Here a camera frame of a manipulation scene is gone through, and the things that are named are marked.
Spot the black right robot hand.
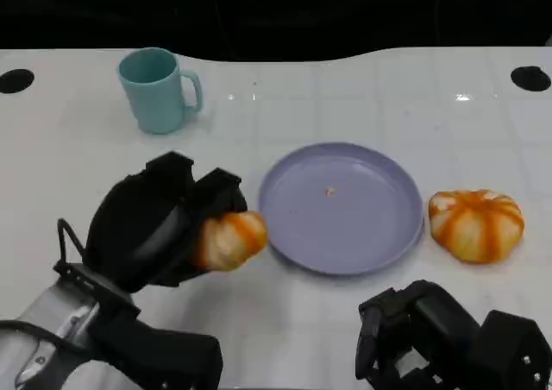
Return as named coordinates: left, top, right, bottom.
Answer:
left=354, top=280, right=552, bottom=390

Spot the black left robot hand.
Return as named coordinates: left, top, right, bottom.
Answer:
left=84, top=150, right=249, bottom=294

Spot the orange and white bread roll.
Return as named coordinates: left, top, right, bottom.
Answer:
left=428, top=188, right=525, bottom=265
left=189, top=210, right=269, bottom=273

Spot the lilac plate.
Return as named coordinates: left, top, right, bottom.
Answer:
left=257, top=142, right=425, bottom=277

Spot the pale green mug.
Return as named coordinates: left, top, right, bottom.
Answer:
left=117, top=47, right=204, bottom=135

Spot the black table grommet hole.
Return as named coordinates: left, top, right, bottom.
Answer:
left=0, top=68, right=35, bottom=94
left=510, top=66, right=552, bottom=92

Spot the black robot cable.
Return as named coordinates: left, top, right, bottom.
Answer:
left=0, top=319, right=94, bottom=365
left=55, top=218, right=87, bottom=274

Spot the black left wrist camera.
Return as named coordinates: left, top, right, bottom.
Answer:
left=88, top=311, right=223, bottom=390

